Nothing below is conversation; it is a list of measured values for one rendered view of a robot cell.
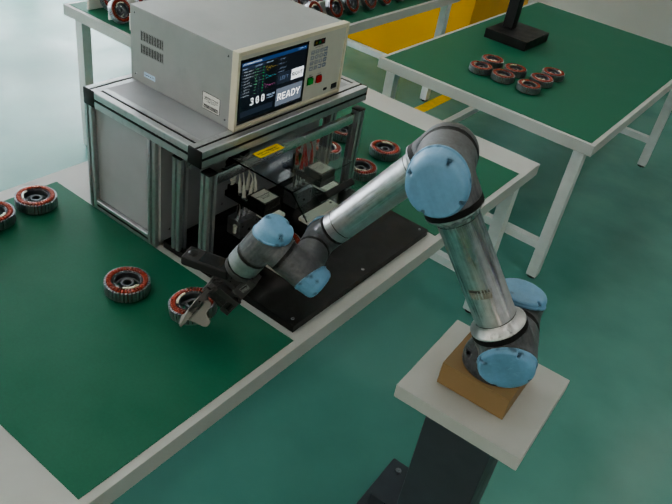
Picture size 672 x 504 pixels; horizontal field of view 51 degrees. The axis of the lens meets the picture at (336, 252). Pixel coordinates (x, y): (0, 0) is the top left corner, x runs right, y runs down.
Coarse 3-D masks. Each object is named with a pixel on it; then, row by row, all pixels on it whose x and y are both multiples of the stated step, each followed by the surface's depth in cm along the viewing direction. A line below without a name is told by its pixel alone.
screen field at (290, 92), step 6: (294, 84) 187; (300, 84) 189; (276, 90) 182; (282, 90) 184; (288, 90) 186; (294, 90) 188; (300, 90) 190; (276, 96) 183; (282, 96) 185; (288, 96) 187; (294, 96) 190; (276, 102) 184; (282, 102) 186
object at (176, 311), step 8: (192, 288) 169; (200, 288) 169; (176, 296) 166; (184, 296) 167; (192, 296) 168; (168, 304) 164; (176, 304) 164; (184, 304) 167; (216, 304) 166; (176, 312) 162; (184, 312) 161; (208, 312) 163; (176, 320) 162
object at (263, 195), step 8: (232, 192) 194; (248, 192) 195; (256, 192) 191; (264, 192) 192; (240, 200) 192; (248, 200) 190; (256, 200) 189; (264, 200) 189; (272, 200) 189; (240, 208) 196; (248, 208) 191; (256, 208) 189; (264, 208) 188; (272, 208) 191; (264, 216) 189
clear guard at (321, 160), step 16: (272, 144) 184; (288, 144) 186; (304, 144) 187; (240, 160) 175; (256, 160) 176; (272, 160) 178; (288, 160) 179; (304, 160) 180; (320, 160) 181; (336, 160) 183; (272, 176) 171; (288, 176) 172; (304, 176) 174; (320, 176) 175; (336, 176) 178; (352, 176) 182; (304, 192) 169; (320, 192) 173; (352, 192) 181; (304, 208) 168; (320, 208) 172
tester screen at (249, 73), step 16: (304, 48) 183; (256, 64) 171; (272, 64) 176; (288, 64) 181; (304, 64) 186; (256, 80) 174; (272, 80) 179; (240, 96) 172; (272, 96) 182; (240, 112) 174; (256, 112) 180
